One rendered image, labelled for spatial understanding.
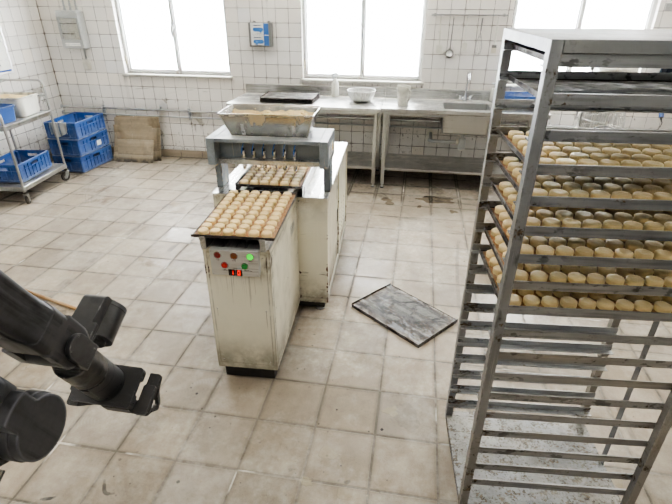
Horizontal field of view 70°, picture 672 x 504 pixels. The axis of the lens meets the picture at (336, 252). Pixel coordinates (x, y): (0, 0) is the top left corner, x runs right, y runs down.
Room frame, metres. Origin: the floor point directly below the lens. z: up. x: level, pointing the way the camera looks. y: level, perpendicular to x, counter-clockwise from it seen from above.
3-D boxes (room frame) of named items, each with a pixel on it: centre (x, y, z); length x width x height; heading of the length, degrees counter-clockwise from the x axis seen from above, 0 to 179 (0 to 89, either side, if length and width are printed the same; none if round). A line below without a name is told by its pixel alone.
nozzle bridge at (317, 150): (2.88, 0.39, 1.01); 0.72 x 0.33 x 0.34; 84
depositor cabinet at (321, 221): (3.35, 0.34, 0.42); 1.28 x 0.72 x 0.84; 174
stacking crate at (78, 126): (5.91, 3.21, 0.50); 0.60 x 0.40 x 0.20; 173
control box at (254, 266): (2.02, 0.49, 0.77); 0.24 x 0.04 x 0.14; 84
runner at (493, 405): (1.60, -0.85, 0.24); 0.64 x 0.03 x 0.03; 85
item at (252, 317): (2.38, 0.45, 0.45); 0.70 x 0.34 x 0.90; 174
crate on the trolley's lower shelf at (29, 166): (4.98, 3.43, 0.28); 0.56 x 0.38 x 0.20; 179
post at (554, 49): (1.21, -0.51, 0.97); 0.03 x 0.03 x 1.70; 85
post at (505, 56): (1.66, -0.54, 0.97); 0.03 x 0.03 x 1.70; 85
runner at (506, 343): (1.60, -0.85, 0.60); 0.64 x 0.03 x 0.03; 85
